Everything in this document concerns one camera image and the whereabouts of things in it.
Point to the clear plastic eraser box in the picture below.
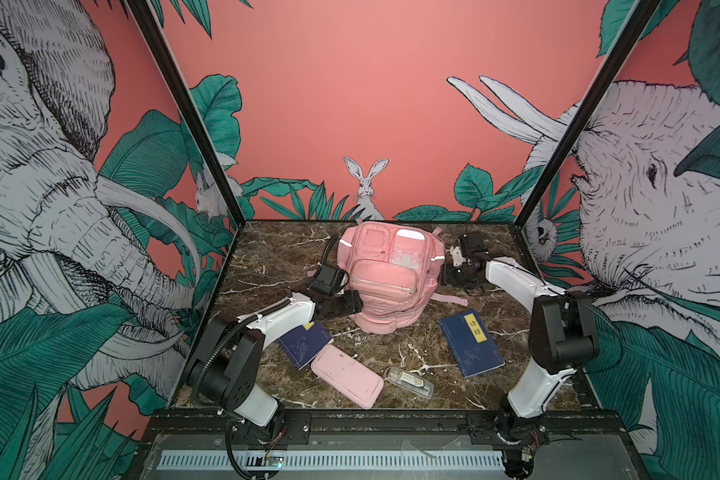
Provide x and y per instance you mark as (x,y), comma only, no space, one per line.
(410,382)

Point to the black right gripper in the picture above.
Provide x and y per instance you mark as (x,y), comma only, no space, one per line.
(448,276)

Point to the white ventilation grille strip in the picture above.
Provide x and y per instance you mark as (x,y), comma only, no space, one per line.
(331,460)

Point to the dark blue notebook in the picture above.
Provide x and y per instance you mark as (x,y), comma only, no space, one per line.
(302,344)
(472,347)

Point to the black left corner frame post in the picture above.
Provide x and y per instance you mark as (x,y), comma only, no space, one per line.
(144,16)

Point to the pink student backpack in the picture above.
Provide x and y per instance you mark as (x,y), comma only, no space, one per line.
(396,271)

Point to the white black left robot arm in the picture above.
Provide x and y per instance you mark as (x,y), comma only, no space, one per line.
(223,368)

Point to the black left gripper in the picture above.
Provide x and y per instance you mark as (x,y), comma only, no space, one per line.
(353,298)

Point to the black right corner frame post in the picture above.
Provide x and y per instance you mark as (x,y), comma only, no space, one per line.
(634,25)

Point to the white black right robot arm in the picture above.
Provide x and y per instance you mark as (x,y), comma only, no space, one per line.
(562,333)

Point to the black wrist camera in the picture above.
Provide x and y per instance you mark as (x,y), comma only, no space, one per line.
(469,249)
(328,280)

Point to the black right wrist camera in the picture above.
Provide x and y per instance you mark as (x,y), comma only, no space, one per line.
(469,249)

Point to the black front mounting rail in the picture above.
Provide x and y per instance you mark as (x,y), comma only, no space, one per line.
(302,426)

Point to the pink pencil case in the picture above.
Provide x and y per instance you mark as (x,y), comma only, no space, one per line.
(348,376)

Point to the black corner frame post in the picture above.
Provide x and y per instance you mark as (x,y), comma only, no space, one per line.
(634,25)
(144,16)

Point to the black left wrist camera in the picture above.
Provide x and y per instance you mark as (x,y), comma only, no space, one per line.
(328,280)

